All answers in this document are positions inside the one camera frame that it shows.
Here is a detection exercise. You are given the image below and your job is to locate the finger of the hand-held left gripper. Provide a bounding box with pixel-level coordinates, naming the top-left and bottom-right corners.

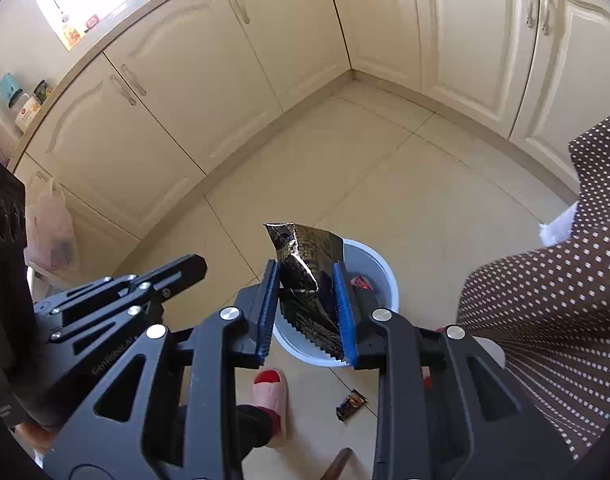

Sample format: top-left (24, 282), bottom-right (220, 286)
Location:
top-left (50, 273), bottom-right (206, 344)
top-left (32, 253), bottom-right (208, 318)

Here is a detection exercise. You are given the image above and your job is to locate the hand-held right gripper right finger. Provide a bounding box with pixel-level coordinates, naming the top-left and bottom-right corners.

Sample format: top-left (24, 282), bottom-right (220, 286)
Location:
top-left (332, 260), bottom-right (576, 480)

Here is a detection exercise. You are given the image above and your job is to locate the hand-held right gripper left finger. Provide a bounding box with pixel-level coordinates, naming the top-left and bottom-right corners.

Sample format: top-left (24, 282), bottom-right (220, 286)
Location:
top-left (44, 259), bottom-right (280, 480)

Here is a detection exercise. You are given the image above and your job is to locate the light blue plastic bin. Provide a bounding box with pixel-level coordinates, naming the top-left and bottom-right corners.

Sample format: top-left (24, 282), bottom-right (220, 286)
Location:
top-left (272, 239), bottom-right (400, 369)

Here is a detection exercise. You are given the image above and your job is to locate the black gold snack wrapper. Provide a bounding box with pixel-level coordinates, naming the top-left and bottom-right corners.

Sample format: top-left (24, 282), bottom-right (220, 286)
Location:
top-left (263, 221), bottom-right (347, 362)

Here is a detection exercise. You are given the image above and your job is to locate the translucent plastic bag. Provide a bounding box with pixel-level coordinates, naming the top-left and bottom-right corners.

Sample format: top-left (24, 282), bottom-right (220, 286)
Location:
top-left (24, 177), bottom-right (80, 274)

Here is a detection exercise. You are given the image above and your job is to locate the pink red slipper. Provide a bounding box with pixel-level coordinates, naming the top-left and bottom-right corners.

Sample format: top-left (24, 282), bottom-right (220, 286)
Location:
top-left (251, 367), bottom-right (290, 449)

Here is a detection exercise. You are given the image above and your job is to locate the small dark orange wrapper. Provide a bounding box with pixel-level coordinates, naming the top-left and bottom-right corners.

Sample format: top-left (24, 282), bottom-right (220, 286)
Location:
top-left (335, 388), bottom-right (369, 422)

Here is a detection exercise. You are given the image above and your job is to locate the person's dark trouser leg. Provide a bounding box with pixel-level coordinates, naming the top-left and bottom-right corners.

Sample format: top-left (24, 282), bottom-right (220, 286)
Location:
top-left (235, 402), bottom-right (276, 462)

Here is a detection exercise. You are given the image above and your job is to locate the brown wooden stool leg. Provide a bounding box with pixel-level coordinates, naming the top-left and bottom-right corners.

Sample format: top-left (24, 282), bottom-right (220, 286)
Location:
top-left (319, 447), bottom-right (356, 480)

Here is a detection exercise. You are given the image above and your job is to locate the row of cream cabinet doors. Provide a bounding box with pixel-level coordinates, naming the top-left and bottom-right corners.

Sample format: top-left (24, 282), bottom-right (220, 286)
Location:
top-left (10, 0), bottom-right (610, 281)

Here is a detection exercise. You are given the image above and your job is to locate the brown dotted tablecloth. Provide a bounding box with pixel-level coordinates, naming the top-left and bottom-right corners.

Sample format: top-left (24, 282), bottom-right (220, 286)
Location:
top-left (456, 107), bottom-right (610, 466)

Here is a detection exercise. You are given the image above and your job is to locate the white paper napkin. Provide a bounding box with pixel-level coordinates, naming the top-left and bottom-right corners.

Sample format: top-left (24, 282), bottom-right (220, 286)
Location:
top-left (538, 202), bottom-right (580, 247)

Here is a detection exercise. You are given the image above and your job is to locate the orange label bottle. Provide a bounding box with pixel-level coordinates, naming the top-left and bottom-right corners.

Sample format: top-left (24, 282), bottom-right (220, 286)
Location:
top-left (60, 12), bottom-right (84, 52)

